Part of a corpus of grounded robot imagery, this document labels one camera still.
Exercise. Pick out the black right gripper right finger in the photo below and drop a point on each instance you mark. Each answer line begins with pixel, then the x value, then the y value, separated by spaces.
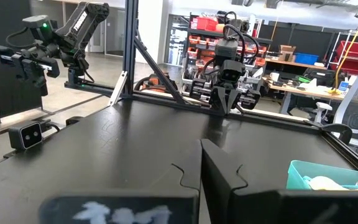
pixel 225 186

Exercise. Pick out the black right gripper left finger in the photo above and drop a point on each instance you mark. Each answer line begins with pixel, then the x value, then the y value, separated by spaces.
pixel 185 180

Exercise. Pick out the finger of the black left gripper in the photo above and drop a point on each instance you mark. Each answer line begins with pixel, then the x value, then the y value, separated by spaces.
pixel 233 99
pixel 221 99

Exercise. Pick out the teal plastic bin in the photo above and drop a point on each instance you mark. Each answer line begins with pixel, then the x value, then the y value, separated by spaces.
pixel 294 174

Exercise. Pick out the white mug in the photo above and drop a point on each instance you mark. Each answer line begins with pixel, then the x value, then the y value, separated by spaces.
pixel 274 76

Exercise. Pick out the wooden side board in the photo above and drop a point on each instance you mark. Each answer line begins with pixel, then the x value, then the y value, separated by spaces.
pixel 275 115

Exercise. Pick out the red storage box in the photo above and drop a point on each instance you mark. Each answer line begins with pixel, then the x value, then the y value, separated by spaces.
pixel 204 23

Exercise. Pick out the brown cardboard box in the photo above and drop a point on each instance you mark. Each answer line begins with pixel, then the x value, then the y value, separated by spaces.
pixel 287 53

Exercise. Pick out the wooden workbench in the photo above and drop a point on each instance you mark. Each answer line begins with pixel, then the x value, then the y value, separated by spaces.
pixel 291 63

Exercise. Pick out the dark glass display cabinet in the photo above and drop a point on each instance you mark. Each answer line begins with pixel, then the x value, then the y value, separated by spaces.
pixel 176 40

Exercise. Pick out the orange and black machine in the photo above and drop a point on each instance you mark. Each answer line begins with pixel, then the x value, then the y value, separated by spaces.
pixel 154 82

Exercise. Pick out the wooden desk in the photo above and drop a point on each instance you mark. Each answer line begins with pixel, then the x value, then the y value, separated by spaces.
pixel 306 91

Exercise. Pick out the blue plastic bin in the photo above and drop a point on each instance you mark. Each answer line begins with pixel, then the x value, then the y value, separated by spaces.
pixel 306 58

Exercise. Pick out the white desk stand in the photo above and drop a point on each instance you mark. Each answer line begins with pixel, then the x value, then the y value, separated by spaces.
pixel 322 109

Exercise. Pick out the grey office chair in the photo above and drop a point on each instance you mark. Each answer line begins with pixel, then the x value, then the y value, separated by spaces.
pixel 350 99

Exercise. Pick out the black partition panel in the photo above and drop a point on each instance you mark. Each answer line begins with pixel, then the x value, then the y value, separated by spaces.
pixel 8 93

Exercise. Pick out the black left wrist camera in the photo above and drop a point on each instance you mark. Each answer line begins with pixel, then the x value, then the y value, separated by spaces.
pixel 225 49

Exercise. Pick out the black diagonal frame brace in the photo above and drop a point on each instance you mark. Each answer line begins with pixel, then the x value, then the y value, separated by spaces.
pixel 157 71

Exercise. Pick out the black vertical frame post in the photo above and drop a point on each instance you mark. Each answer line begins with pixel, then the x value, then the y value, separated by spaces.
pixel 130 46

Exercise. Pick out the silver metal bracket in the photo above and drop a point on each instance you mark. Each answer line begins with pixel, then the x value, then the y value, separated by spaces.
pixel 118 88

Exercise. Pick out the black table-level camera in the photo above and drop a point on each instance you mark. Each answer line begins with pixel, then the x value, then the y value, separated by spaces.
pixel 26 135

